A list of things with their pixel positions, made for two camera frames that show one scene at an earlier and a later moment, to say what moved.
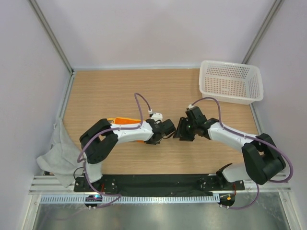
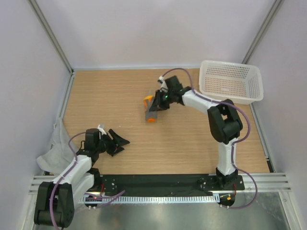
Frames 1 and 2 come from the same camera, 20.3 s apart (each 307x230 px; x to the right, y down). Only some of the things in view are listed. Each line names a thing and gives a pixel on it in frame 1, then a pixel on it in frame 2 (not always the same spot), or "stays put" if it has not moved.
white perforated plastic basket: x=231 y=82 stays put
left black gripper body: x=153 y=142 -> x=104 y=144
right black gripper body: x=186 y=129 -> x=165 y=99
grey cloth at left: x=63 y=159 stays put
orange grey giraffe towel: x=119 y=120 -> x=151 y=117
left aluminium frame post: x=43 y=20 stays put
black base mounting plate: x=154 y=184 stays put
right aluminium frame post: x=259 y=37 stays put
